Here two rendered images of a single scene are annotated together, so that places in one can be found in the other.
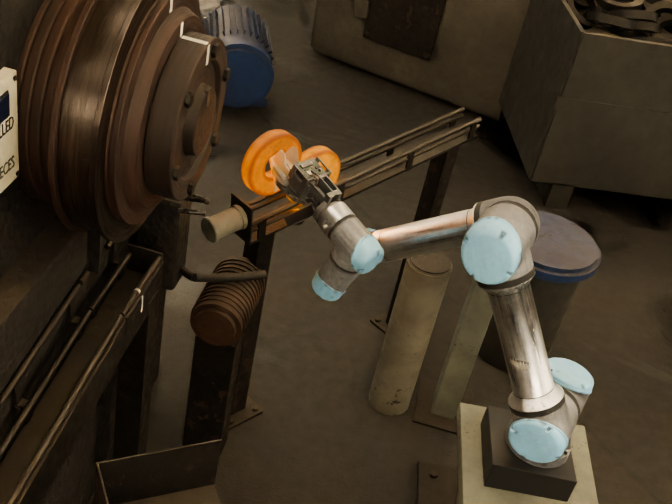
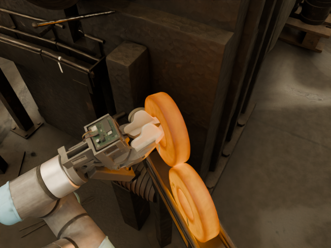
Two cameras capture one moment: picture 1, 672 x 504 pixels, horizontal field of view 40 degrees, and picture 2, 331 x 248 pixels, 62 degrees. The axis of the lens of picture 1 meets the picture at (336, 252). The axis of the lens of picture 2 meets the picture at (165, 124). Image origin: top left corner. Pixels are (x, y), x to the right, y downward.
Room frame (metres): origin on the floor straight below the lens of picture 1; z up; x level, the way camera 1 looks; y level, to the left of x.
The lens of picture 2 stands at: (1.96, -0.13, 1.25)
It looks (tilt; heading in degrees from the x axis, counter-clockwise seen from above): 51 degrees down; 115
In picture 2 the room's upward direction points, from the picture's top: straight up
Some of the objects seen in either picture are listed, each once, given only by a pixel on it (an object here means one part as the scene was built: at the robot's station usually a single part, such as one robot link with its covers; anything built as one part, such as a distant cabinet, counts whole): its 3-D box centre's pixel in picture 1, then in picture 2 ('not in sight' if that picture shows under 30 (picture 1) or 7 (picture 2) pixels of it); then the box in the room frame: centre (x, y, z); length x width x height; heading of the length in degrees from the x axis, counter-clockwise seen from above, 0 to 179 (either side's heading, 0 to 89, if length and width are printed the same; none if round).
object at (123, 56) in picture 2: (160, 233); (131, 83); (1.61, 0.38, 0.68); 0.11 x 0.08 x 0.24; 85
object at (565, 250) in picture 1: (528, 294); not in sight; (2.34, -0.61, 0.21); 0.32 x 0.32 x 0.43
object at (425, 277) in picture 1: (408, 334); not in sight; (1.97, -0.24, 0.26); 0.12 x 0.12 x 0.52
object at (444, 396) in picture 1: (471, 328); not in sight; (1.99, -0.40, 0.31); 0.24 x 0.16 x 0.62; 175
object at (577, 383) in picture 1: (560, 392); not in sight; (1.56, -0.55, 0.53); 0.13 x 0.12 x 0.14; 159
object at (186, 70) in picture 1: (190, 117); not in sight; (1.37, 0.29, 1.11); 0.28 x 0.06 x 0.28; 175
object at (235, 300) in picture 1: (219, 361); (141, 197); (1.70, 0.22, 0.27); 0.22 x 0.13 x 0.53; 175
